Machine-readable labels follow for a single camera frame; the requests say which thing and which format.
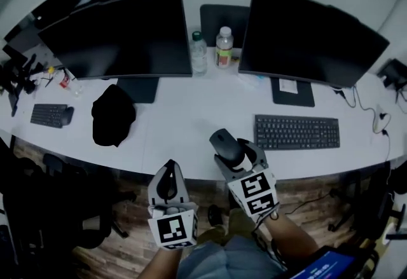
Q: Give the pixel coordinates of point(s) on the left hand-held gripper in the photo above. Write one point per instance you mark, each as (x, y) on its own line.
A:
(174, 227)

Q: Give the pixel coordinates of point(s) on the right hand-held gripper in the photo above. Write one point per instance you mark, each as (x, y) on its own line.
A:
(256, 190)

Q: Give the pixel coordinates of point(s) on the black computer mouse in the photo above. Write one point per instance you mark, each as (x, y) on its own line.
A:
(226, 144)

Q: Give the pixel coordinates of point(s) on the black full-size keyboard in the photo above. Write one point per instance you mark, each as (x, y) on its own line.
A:
(297, 132)

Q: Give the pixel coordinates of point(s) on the person's right forearm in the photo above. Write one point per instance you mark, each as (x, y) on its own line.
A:
(291, 238)

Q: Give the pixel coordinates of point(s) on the person's left forearm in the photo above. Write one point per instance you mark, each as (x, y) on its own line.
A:
(160, 263)

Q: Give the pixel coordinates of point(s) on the small black mouse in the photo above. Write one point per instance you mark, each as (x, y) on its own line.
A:
(67, 115)

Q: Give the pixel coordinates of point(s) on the small black keyboard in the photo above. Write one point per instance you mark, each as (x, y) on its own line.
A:
(47, 115)

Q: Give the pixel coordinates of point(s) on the black cap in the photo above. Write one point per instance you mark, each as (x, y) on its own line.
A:
(113, 117)

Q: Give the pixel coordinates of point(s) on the white paper note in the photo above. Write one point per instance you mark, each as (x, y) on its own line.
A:
(288, 85)

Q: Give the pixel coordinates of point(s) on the person's legs in grey shorts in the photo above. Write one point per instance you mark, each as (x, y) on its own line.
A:
(229, 255)

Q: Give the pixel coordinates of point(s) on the white-capped bottle with green label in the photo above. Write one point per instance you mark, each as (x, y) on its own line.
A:
(224, 49)

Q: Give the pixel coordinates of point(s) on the clear bottle with green cap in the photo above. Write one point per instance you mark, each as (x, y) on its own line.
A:
(198, 55)

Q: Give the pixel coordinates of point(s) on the black office chair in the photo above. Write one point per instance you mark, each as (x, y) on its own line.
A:
(54, 201)

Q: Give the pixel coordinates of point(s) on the tablet with blue screen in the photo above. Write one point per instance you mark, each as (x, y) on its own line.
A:
(327, 265)

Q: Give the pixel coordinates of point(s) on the black chair base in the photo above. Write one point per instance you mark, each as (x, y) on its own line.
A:
(372, 198)

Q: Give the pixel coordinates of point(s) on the black monitor with papered stand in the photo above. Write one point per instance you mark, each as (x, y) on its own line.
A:
(305, 39)

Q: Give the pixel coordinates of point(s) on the black chair backrest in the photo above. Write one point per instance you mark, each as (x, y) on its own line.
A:
(222, 23)

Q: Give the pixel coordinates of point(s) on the clear bottle with red label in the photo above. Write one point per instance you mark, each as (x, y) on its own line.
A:
(66, 80)

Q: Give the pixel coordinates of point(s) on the black monitor with plain stand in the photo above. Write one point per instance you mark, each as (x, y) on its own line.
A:
(121, 39)

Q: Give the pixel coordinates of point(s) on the small yellow object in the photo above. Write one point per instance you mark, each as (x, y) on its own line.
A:
(50, 69)

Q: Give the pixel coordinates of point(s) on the black box device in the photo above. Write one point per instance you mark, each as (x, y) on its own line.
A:
(394, 72)

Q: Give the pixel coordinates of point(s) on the black desk clamp gear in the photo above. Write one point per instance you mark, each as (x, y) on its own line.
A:
(17, 74)

